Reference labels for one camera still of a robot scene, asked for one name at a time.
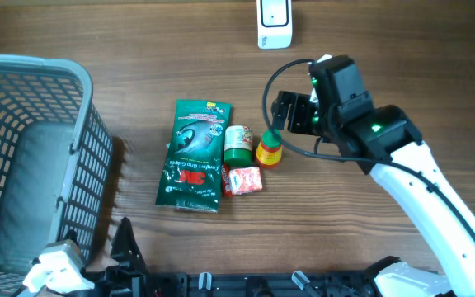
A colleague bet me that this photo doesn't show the red stick sachet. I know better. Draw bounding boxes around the red stick sachet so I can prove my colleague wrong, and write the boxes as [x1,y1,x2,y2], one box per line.
[221,163,233,197]

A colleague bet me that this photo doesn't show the green 3M gloves package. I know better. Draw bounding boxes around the green 3M gloves package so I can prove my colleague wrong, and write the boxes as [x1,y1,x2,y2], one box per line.
[155,100,232,213]

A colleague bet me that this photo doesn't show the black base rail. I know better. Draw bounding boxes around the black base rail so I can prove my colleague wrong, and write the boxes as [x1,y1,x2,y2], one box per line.
[148,271,380,297]

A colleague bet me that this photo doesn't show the small red white snack packet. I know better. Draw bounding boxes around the small red white snack packet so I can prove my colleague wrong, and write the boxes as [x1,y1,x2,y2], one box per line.
[229,167,263,196]

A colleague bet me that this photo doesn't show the red yellow sauce bottle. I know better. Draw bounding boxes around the red yellow sauce bottle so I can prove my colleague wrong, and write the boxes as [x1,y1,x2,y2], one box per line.
[256,130,282,168]

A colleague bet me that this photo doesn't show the green cap white jar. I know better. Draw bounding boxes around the green cap white jar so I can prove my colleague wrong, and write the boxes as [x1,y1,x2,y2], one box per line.
[223,125,253,167]

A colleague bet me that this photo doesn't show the white barcode scanner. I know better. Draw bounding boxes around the white barcode scanner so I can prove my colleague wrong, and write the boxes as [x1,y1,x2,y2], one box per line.
[256,0,293,50]

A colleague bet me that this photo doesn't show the right black cable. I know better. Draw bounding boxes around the right black cable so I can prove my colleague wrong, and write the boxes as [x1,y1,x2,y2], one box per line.
[261,58,475,281]

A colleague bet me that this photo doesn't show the grey plastic shopping basket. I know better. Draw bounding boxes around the grey plastic shopping basket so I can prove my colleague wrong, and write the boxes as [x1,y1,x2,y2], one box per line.
[0,54,113,296]

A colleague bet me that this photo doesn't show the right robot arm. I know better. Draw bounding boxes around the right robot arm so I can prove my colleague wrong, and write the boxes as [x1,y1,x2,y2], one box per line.
[261,55,475,296]

